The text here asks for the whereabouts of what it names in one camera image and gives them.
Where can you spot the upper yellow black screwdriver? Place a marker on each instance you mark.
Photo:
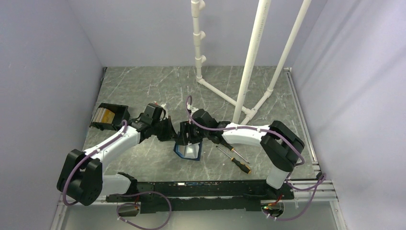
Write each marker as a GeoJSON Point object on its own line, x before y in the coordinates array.
{"type": "Point", "coordinates": [236, 152]}

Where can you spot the black card storage box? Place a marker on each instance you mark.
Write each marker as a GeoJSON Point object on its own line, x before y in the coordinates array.
{"type": "Point", "coordinates": [109, 116]}

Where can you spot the white PVC pipe frame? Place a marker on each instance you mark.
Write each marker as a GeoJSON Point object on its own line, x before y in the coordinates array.
{"type": "Point", "coordinates": [258, 27]}

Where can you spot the dark blue card holder wallet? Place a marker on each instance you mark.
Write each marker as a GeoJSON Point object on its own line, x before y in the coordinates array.
{"type": "Point", "coordinates": [189, 152]}

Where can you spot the aluminium extrusion rail frame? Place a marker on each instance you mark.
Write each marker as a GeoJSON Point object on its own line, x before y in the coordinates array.
{"type": "Point", "coordinates": [155, 161]}

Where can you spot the yellow black screwdriver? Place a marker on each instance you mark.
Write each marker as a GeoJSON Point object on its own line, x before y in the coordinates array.
{"type": "Point", "coordinates": [236, 152]}
{"type": "Point", "coordinates": [244, 168]}

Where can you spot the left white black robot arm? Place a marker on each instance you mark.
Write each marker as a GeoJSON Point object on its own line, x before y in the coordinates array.
{"type": "Point", "coordinates": [83, 180]}

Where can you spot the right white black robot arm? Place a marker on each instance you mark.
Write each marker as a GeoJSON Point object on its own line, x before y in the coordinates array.
{"type": "Point", "coordinates": [282, 146]}

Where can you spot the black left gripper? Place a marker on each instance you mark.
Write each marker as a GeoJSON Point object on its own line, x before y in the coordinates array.
{"type": "Point", "coordinates": [171, 134]}

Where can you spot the lower yellow black screwdriver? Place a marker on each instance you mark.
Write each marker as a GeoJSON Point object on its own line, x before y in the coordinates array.
{"type": "Point", "coordinates": [244, 168]}

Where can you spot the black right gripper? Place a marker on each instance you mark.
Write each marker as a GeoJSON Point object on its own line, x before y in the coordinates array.
{"type": "Point", "coordinates": [186, 127]}

